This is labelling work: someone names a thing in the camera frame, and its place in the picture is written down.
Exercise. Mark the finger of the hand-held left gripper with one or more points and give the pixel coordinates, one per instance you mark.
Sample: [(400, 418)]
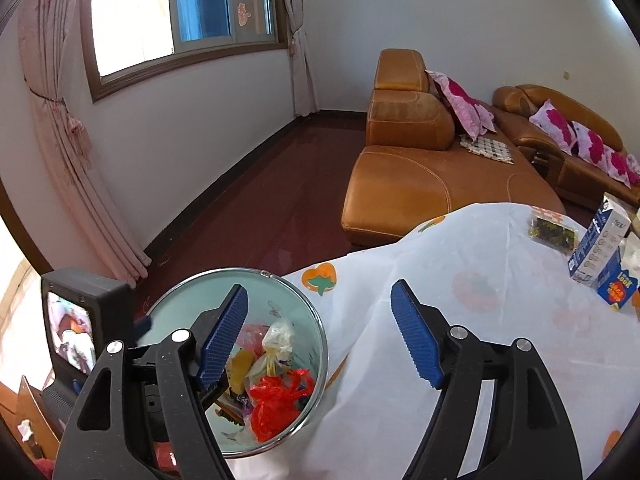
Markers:
[(142, 324)]

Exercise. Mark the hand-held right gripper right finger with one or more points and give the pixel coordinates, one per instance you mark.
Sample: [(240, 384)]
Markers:
[(417, 335)]

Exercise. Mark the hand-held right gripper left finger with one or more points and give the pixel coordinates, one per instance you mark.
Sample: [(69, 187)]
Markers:
[(225, 335)]

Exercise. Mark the red foil wrapper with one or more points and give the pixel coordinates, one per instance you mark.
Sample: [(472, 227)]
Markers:
[(252, 337)]

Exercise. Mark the yellow wrapper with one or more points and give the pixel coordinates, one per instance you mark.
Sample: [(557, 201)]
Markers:
[(242, 367)]

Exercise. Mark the teal bin with metal rim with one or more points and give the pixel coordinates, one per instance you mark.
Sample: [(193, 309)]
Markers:
[(285, 300)]

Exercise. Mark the purple foil wrapper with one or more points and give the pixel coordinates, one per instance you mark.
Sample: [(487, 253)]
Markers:
[(243, 402)]

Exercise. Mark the red plastic bag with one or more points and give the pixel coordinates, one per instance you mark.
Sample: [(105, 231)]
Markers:
[(275, 405)]

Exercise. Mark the white tablecloth with orange print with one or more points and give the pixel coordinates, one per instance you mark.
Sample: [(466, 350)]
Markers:
[(450, 260)]

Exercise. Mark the orange leather chaise sofa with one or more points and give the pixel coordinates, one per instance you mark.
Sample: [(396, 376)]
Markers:
[(400, 190)]

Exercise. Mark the dark seaweed packet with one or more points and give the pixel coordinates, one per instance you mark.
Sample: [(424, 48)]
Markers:
[(552, 230)]

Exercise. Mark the checkered cloth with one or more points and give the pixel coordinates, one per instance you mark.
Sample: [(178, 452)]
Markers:
[(487, 149)]

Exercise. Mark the white and blue tall box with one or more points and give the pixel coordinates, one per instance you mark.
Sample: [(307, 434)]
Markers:
[(595, 245)]

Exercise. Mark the blue and white milk carton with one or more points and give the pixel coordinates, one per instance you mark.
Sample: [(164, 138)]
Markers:
[(617, 290)]

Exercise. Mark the pink floral pillow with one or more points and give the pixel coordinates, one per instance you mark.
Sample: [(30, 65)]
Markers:
[(617, 165), (554, 125), (460, 100), (590, 142)]

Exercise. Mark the orange leather long sofa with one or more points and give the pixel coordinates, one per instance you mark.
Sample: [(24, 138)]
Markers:
[(510, 105)]

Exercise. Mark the pink floral cloth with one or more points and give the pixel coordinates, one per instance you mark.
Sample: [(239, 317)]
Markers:
[(634, 170)]

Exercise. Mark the pale tied curtain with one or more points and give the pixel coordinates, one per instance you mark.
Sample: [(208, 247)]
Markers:
[(300, 60)]

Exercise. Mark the sliding glass window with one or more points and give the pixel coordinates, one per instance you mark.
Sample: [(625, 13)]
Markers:
[(130, 20)]

